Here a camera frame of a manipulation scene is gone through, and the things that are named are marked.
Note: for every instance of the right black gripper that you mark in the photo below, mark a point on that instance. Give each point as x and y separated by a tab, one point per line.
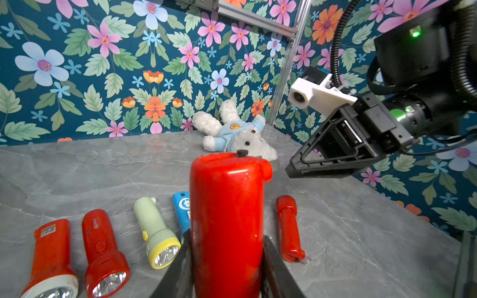
355	136

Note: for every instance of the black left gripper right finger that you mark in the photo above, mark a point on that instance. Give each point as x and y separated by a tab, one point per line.
277	281

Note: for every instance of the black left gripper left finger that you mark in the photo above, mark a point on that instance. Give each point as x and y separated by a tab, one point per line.
177	281

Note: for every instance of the pale green flashlight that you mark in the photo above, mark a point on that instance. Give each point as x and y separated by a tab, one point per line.
161	243

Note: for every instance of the blue flashlight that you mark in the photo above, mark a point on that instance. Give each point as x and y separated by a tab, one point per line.
181	203

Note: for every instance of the red flashlight white rim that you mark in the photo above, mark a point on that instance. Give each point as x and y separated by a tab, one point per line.
52	275

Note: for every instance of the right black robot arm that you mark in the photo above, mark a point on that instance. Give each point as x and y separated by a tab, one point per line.
421	82

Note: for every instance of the white bunny plush blue shirt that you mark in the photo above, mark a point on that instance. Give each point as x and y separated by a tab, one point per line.
232	134

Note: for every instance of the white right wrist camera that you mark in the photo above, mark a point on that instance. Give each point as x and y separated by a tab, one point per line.
314	89

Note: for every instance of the aluminium frame corner post right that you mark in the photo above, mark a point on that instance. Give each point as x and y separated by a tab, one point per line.
292	49

